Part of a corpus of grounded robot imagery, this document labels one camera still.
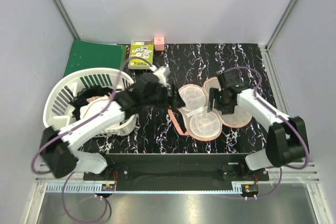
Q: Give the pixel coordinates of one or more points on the white plastic laundry basket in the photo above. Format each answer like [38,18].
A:
[58,111]

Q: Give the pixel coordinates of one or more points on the white bra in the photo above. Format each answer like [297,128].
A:
[91,109]

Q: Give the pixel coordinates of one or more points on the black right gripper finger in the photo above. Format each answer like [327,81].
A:
[222,81]
[212,99]

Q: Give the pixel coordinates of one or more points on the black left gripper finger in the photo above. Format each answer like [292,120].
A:
[174,93]
[175,103]

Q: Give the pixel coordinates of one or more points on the black patterned table mat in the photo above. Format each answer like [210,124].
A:
[154,131]

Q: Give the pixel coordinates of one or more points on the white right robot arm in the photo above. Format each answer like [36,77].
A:
[286,136]

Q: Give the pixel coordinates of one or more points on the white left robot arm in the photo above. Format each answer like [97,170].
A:
[59,149]

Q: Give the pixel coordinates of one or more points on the black lace bra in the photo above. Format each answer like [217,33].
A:
[80,100]

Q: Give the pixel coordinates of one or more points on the green card box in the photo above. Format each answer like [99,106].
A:
[141,54]

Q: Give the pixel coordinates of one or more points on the white slotted cable duct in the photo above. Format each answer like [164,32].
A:
[81,188]

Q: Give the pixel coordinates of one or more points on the green cutting mat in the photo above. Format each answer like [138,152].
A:
[86,55]

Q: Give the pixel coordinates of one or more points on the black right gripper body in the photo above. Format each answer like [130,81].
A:
[221,104]

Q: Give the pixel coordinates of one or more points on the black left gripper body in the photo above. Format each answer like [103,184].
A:
[160,97]

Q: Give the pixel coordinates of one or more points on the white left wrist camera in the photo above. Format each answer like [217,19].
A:
[162,73]

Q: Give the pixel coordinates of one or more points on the small pink box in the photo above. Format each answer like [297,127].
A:
[159,43]

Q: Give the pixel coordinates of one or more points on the pink satin bra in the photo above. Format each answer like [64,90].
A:
[89,100]

